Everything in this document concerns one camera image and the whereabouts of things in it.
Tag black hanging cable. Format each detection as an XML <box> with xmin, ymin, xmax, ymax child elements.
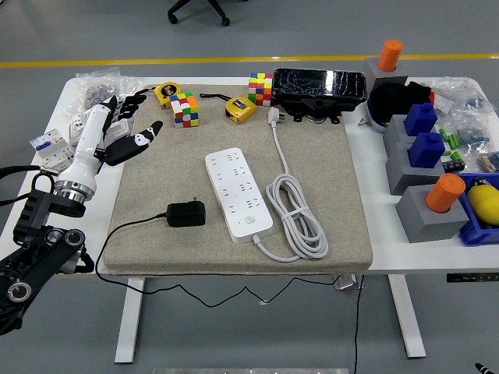
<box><xmin>352</xmin><ymin>274</ymin><xmax>366</xmax><ymax>374</ymax></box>

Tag white power strip cord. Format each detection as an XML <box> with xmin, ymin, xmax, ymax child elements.
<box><xmin>252</xmin><ymin>107</ymin><xmax>330</xmax><ymax>263</ymax></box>

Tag white table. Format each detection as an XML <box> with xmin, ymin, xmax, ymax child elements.
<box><xmin>0</xmin><ymin>76</ymin><xmax>499</xmax><ymax>364</ymax></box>

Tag blue block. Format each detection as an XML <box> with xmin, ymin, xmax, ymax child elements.
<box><xmin>403</xmin><ymin>101</ymin><xmax>438</xmax><ymax>137</ymax></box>
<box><xmin>407</xmin><ymin>132</ymin><xmax>446</xmax><ymax>169</ymax></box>

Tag clear bag of metal nuts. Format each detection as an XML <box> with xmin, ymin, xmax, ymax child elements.
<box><xmin>63</xmin><ymin>66</ymin><xmax>145</xmax><ymax>118</ymax></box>

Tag white power strip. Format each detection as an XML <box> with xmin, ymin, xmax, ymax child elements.
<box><xmin>204</xmin><ymin>146</ymin><xmax>274</xmax><ymax>245</ymax></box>

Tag white blue circuit breaker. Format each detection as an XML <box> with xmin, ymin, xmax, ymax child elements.
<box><xmin>30</xmin><ymin>128</ymin><xmax>77</xmax><ymax>172</ymax></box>

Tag clear bag brown parts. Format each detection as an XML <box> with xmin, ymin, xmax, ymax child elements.
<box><xmin>476</xmin><ymin>150</ymin><xmax>499</xmax><ymax>172</ymax></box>

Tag orange cylinder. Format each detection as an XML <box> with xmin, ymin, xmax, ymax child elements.
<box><xmin>377</xmin><ymin>39</ymin><xmax>404</xmax><ymax>73</ymax></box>
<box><xmin>425</xmin><ymin>173</ymin><xmax>467</xmax><ymax>214</ymax></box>

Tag black cap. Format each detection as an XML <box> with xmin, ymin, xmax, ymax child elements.
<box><xmin>367</xmin><ymin>80</ymin><xmax>434</xmax><ymax>125</ymax></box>

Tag black table control panel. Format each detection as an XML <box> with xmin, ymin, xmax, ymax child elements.
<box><xmin>446</xmin><ymin>273</ymin><xmax>499</xmax><ymax>284</ymax></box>

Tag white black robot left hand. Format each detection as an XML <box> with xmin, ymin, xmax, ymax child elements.
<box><xmin>56</xmin><ymin>90</ymin><xmax>165</xmax><ymax>195</ymax></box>

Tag multicolour puzzle cube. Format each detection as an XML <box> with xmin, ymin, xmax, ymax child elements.
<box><xmin>248</xmin><ymin>72</ymin><xmax>274</xmax><ymax>107</ymax></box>
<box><xmin>169</xmin><ymin>91</ymin><xmax>200</xmax><ymax>129</ymax></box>

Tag white wall socket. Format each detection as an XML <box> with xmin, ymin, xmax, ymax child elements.
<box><xmin>69</xmin><ymin>111</ymin><xmax>90</xmax><ymax>147</ymax></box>
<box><xmin>103</xmin><ymin>118</ymin><xmax>136</xmax><ymax>143</ymax></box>

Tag yellow toy fruit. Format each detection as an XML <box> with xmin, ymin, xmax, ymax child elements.
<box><xmin>466</xmin><ymin>177</ymin><xmax>499</xmax><ymax>227</ymax></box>

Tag blue plastic bin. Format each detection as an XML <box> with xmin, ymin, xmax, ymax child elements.
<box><xmin>455</xmin><ymin>172</ymin><xmax>499</xmax><ymax>247</ymax></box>

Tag grey block holder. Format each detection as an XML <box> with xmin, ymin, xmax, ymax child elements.
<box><xmin>362</xmin><ymin>57</ymin><xmax>409</xmax><ymax>93</ymax></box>
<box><xmin>395</xmin><ymin>185</ymin><xmax>470</xmax><ymax>244</ymax></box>
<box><xmin>384</xmin><ymin>142</ymin><xmax>453</xmax><ymax>196</ymax></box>
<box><xmin>382</xmin><ymin>115</ymin><xmax>415</xmax><ymax>151</ymax></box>

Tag yellow tape measure round label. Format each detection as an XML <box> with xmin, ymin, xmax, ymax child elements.
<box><xmin>154</xmin><ymin>81</ymin><xmax>182</xmax><ymax>107</ymax></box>

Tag silver table bracket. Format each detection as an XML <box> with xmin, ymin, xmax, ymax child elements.
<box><xmin>334</xmin><ymin>274</ymin><xmax>366</xmax><ymax>291</ymax></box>

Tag black plug adapter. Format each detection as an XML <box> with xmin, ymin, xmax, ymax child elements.
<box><xmin>166</xmin><ymin>198</ymin><xmax>207</xmax><ymax>228</ymax></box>

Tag grey-brown mat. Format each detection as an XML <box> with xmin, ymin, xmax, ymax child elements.
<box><xmin>101</xmin><ymin>83</ymin><xmax>373</xmax><ymax>277</ymax></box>

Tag white blue round device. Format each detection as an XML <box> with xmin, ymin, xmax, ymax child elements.
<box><xmin>366</xmin><ymin>104</ymin><xmax>389</xmax><ymax>135</ymax></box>

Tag black office chair base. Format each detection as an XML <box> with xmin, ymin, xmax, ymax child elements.
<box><xmin>166</xmin><ymin>0</ymin><xmax>232</xmax><ymax>27</ymax></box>

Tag thin black adapter cord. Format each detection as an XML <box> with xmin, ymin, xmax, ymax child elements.
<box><xmin>94</xmin><ymin>212</ymin><xmax>340</xmax><ymax>309</ymax></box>

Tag black cracked box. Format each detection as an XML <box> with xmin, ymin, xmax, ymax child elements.
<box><xmin>271</xmin><ymin>68</ymin><xmax>368</xmax><ymax>125</ymax></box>

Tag clear bag blue parts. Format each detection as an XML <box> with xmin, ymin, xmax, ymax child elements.
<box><xmin>454</xmin><ymin>111</ymin><xmax>493</xmax><ymax>157</ymax></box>

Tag clear plastic parts bag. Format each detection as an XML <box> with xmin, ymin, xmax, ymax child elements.
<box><xmin>426</xmin><ymin>76</ymin><xmax>490</xmax><ymax>116</ymax></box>

